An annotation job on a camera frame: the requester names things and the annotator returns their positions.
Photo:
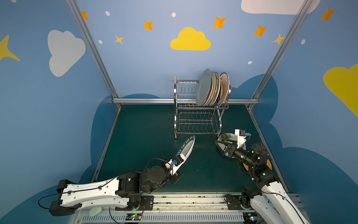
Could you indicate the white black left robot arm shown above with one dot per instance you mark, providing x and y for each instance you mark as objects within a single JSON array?
[{"x": 123, "y": 192}]

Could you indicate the right green circuit board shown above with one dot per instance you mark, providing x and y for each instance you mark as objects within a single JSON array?
[{"x": 249, "y": 218}]

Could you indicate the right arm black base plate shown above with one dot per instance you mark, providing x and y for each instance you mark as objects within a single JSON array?
[{"x": 237, "y": 202}]

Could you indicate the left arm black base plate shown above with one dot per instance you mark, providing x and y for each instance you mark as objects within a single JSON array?
[{"x": 146, "y": 202}]

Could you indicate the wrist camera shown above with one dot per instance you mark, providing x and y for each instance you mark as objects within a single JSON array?
[
  {"x": 242, "y": 137},
  {"x": 174, "y": 164}
]

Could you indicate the orange woven round plate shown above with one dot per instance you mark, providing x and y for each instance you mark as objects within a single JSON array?
[{"x": 269, "y": 165}]

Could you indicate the aluminium frame right post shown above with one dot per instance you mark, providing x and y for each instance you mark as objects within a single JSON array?
[{"x": 293, "y": 29}]

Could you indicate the plain grey-green plate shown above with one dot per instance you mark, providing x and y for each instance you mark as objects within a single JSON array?
[{"x": 204, "y": 88}]

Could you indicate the aluminium frame post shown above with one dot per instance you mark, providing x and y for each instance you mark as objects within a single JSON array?
[
  {"x": 77, "y": 14},
  {"x": 293, "y": 29}
]

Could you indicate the green circuit board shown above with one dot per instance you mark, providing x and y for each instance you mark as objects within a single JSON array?
[
  {"x": 133, "y": 217},
  {"x": 249, "y": 218}
]

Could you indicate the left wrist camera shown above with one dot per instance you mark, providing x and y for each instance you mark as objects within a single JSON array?
[{"x": 174, "y": 164}]

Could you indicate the left green circuit board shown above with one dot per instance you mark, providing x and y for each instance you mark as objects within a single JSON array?
[{"x": 133, "y": 217}]

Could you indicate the white plate floral sprigs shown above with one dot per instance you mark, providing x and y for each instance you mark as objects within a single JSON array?
[{"x": 213, "y": 96}]

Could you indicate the white plate orange sunburst edge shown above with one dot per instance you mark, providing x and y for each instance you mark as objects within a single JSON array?
[{"x": 209, "y": 95}]

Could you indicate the pale green round disc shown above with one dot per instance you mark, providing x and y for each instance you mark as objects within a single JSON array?
[{"x": 95, "y": 211}]

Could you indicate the aluminium frame left post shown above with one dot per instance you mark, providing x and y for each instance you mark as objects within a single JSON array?
[{"x": 77, "y": 14}]

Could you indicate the aluminium frame back rail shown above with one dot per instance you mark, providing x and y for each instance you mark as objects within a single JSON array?
[{"x": 173, "y": 101}]

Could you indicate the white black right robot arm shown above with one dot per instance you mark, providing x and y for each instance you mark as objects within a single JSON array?
[{"x": 269, "y": 198}]

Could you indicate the pale green sunflower plate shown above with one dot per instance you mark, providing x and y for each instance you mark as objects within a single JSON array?
[{"x": 228, "y": 137}]

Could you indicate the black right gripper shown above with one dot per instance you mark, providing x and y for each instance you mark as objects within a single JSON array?
[{"x": 229, "y": 148}]

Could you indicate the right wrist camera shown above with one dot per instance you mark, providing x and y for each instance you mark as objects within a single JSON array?
[{"x": 242, "y": 137}]

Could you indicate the white plate green lettered rim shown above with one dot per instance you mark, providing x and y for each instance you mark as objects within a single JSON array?
[{"x": 185, "y": 151}]

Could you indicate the stainless steel dish rack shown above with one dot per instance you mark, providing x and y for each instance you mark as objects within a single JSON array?
[{"x": 190, "y": 118}]

